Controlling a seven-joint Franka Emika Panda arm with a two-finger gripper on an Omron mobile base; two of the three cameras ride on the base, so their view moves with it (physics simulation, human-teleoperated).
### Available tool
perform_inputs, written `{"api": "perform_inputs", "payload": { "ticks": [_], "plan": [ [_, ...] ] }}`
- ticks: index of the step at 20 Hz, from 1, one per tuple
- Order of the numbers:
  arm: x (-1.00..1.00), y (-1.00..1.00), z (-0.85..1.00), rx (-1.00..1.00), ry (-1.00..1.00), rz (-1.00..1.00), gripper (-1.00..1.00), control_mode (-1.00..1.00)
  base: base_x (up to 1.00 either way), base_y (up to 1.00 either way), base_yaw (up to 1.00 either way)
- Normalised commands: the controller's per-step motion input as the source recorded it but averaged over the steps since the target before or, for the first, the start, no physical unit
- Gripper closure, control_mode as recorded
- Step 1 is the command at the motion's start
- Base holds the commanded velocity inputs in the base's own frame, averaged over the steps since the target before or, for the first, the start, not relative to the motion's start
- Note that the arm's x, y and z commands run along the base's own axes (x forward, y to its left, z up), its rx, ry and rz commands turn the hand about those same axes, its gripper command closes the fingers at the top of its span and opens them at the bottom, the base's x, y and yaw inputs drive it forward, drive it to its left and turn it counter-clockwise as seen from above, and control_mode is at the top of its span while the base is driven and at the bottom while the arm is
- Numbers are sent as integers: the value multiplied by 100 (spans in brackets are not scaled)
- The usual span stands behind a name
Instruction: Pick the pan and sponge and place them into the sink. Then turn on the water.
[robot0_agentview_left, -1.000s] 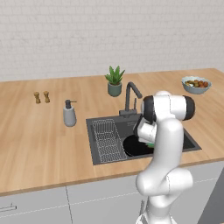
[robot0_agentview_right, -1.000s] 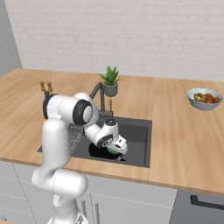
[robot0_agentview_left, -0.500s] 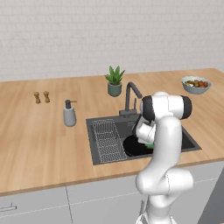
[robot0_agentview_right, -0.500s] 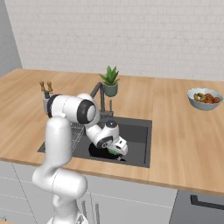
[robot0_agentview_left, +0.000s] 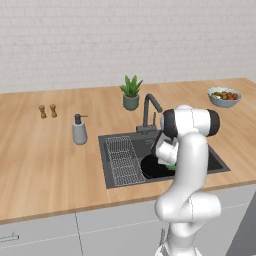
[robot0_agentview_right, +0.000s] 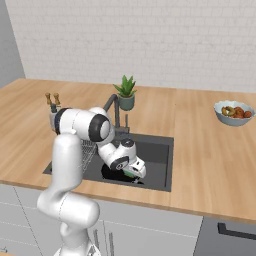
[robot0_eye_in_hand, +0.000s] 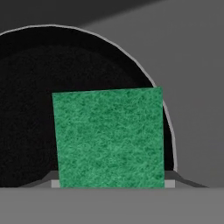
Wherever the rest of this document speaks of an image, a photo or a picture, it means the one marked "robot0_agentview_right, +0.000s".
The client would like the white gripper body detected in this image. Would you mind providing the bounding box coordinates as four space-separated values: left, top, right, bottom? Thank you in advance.
129 160 148 180

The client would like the green sponge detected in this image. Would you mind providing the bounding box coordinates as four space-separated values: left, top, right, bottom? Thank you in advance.
122 168 141 180

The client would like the dark grey sink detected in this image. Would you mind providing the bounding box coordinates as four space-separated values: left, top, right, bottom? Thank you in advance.
42 131 175 193

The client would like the black pan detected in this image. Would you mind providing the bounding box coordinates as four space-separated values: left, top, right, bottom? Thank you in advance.
100 162 145 185

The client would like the grey panel under sink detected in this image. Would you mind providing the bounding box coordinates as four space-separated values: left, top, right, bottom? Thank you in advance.
94 198 204 238

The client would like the dark grey tap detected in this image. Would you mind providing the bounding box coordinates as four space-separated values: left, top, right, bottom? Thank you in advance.
102 93 132 135

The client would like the grey cupboard door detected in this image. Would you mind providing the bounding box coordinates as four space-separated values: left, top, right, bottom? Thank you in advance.
14 186 106 256
102 219 202 256

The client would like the green plant in grey pot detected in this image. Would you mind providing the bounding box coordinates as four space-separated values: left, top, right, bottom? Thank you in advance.
112 74 138 112

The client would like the white pot of wooden tools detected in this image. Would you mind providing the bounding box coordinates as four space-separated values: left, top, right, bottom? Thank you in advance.
44 92 64 134

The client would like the pale blue bowl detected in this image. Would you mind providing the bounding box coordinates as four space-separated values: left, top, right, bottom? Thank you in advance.
213 100 256 128

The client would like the yellow-green fruit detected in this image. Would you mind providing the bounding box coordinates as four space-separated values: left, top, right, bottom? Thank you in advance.
221 105 236 118

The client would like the grey dishwasher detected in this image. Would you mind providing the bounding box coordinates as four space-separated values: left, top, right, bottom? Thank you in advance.
193 215 256 256

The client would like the red fruit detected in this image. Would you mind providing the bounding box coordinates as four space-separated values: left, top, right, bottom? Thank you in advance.
233 106 246 119

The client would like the grey drawer stack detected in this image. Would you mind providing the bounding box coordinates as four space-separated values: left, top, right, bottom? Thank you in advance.
0 183 44 256

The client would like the wire dish rack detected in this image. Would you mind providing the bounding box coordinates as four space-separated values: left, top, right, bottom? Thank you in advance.
79 139 102 174

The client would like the grey door handle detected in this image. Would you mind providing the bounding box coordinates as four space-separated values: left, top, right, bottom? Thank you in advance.
93 229 102 252
107 232 116 256

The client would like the black dishwasher handle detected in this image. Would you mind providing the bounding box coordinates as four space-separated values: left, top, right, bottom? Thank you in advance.
217 222 256 242

